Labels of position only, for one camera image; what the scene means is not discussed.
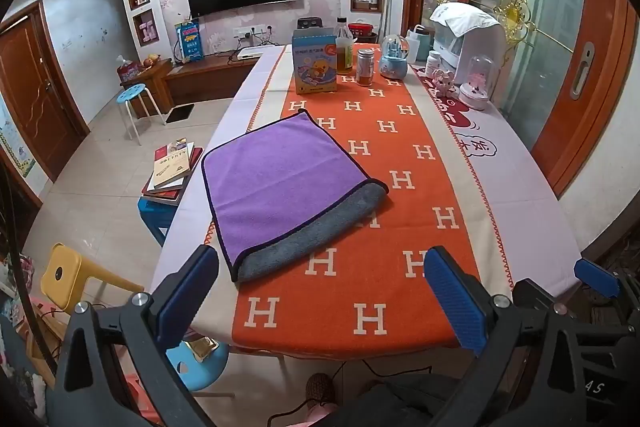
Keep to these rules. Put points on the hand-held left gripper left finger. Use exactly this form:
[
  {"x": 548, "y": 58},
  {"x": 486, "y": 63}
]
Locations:
[{"x": 186, "y": 294}]

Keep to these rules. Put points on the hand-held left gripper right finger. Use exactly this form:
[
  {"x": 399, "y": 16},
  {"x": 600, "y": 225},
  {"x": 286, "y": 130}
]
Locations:
[{"x": 456, "y": 302}]

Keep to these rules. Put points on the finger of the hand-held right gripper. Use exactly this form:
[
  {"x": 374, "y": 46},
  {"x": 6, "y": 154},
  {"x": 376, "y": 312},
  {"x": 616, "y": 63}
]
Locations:
[
  {"x": 532, "y": 291},
  {"x": 596, "y": 278}
]

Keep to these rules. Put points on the purple and grey towel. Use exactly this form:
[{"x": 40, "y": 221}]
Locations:
[{"x": 280, "y": 172}]

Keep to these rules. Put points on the light blue round stool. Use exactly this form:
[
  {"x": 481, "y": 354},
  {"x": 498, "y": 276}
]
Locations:
[{"x": 200, "y": 369}]

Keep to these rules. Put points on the blue plastic square stool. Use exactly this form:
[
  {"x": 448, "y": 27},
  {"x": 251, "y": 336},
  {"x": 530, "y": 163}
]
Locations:
[{"x": 155, "y": 214}]

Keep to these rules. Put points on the person's dark trouser leg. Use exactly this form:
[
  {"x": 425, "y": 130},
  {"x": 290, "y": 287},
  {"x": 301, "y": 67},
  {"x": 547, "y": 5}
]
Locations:
[{"x": 400, "y": 399}]

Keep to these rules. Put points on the yellow plastic chair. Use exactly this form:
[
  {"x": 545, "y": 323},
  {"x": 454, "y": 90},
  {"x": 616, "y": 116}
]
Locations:
[{"x": 65, "y": 274}]

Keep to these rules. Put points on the stack of books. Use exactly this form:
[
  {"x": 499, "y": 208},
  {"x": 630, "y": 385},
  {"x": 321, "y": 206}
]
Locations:
[{"x": 172, "y": 167}]

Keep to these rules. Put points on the brown slipper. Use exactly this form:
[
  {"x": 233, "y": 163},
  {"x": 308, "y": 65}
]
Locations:
[{"x": 320, "y": 389}]

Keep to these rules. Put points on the orange printed table runner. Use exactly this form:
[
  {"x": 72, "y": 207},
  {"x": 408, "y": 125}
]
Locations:
[{"x": 400, "y": 147}]

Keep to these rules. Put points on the black floor scale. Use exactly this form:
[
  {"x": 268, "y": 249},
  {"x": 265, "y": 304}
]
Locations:
[{"x": 179, "y": 113}]

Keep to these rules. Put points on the blue round stool white legs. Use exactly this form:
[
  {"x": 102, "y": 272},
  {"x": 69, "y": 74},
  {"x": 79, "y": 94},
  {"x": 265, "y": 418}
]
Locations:
[{"x": 131, "y": 96}]

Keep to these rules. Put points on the wooden side cabinet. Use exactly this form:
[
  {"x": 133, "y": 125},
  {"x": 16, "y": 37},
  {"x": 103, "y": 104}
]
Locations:
[{"x": 150, "y": 84}]

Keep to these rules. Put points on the pink dome lamp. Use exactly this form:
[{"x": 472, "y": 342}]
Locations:
[{"x": 477, "y": 84}]

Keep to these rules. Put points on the wooden television cabinet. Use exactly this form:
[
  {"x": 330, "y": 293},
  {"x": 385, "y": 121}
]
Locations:
[{"x": 205, "y": 79}]

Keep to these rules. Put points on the pink figurine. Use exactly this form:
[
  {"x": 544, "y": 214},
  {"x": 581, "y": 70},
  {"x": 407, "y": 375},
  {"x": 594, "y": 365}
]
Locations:
[{"x": 444, "y": 81}]

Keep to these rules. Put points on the pink plastic bag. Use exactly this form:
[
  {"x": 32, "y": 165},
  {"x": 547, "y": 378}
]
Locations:
[{"x": 129, "y": 71}]

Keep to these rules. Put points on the fruit pile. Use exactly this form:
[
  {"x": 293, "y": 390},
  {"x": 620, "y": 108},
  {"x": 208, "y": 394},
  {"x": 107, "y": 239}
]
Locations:
[{"x": 150, "y": 61}]

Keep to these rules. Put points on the white pill bottle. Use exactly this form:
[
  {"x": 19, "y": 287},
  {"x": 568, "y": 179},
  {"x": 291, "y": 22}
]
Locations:
[{"x": 434, "y": 63}]

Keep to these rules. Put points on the wooden framed glass door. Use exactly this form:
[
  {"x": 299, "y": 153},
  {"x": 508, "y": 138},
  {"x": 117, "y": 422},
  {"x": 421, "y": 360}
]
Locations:
[{"x": 600, "y": 32}]

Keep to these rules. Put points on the white set-top box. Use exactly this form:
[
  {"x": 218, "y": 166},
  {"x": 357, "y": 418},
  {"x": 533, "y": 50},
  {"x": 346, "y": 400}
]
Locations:
[{"x": 247, "y": 53}]

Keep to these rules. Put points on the blue snow globe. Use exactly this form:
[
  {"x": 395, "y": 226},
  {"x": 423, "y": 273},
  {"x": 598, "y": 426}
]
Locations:
[{"x": 394, "y": 59}]

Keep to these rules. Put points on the red label glass jar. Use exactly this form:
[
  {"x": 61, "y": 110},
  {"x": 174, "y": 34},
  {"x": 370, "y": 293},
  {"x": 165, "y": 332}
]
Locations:
[{"x": 365, "y": 68}]

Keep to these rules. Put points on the brown wooden door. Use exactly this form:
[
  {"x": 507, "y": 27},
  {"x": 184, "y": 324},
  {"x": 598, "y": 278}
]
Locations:
[{"x": 35, "y": 92}]

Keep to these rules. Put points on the blue printed box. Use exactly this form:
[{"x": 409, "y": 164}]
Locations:
[{"x": 190, "y": 41}]

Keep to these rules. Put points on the white jug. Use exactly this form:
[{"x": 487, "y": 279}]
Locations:
[{"x": 419, "y": 44}]

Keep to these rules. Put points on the blue carton with duck print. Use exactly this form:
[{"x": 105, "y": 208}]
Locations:
[{"x": 315, "y": 67}]

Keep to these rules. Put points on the white covered water dispenser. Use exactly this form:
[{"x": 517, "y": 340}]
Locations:
[{"x": 470, "y": 32}]

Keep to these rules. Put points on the oil bottle with black cap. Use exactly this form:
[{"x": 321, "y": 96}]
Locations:
[{"x": 344, "y": 52}]

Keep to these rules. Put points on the large gold door ornament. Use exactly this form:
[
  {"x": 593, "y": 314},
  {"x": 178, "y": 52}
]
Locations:
[{"x": 512, "y": 12}]

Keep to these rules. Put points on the wall poster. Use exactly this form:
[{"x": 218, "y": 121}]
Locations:
[{"x": 17, "y": 147}]

